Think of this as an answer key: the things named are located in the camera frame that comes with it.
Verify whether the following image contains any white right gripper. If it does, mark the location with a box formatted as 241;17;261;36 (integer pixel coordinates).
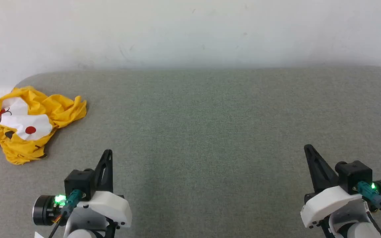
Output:
300;144;363;238

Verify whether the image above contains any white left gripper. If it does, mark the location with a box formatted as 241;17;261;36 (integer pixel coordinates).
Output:
75;149;132;238

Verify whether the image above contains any yellow printed t-shirt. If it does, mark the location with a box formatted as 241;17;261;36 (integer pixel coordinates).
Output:
0;86;88;165

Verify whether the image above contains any grey fabric sofa seat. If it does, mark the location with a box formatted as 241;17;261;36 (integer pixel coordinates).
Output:
0;65;381;238

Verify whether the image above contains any black cable with teal plug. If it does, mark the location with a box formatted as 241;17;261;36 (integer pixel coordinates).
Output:
356;181;381;220
48;189;82;238

